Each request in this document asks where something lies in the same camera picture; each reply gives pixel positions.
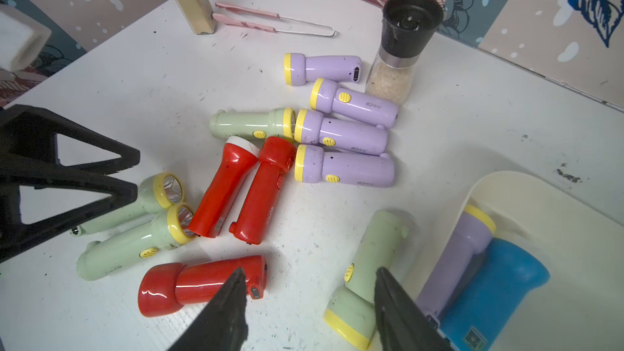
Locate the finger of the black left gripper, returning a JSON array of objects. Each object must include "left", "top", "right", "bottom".
[{"left": 1, "top": 105, "right": 141, "bottom": 262}]

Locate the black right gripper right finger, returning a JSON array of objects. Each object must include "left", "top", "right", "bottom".
[{"left": 374, "top": 266, "right": 453, "bottom": 351}]

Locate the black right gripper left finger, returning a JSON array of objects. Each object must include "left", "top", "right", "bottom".
[{"left": 169, "top": 268, "right": 249, "bottom": 351}]

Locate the green flashlight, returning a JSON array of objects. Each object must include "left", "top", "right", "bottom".
[
  {"left": 69, "top": 172, "right": 187, "bottom": 237},
  {"left": 76, "top": 203, "right": 195, "bottom": 281},
  {"left": 209, "top": 107, "right": 296, "bottom": 140},
  {"left": 323, "top": 210, "right": 409, "bottom": 350}
]

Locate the blue flashlight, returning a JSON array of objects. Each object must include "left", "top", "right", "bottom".
[{"left": 440, "top": 232, "right": 550, "bottom": 350}]

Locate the cream plastic storage tray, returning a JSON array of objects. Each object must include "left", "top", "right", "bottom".
[{"left": 402, "top": 172, "right": 623, "bottom": 350}]

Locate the red flashlight white head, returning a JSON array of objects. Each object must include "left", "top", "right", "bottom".
[{"left": 189, "top": 136, "right": 260, "bottom": 238}]

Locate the green flashlight under purple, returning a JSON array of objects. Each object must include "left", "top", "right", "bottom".
[{"left": 209, "top": 107, "right": 296, "bottom": 140}]

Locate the purple flashlight top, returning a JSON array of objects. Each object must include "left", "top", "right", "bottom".
[{"left": 284, "top": 53, "right": 362, "bottom": 86}]

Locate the black-top pepper grinder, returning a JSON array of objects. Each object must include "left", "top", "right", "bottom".
[{"left": 365, "top": 0, "right": 444, "bottom": 105}]

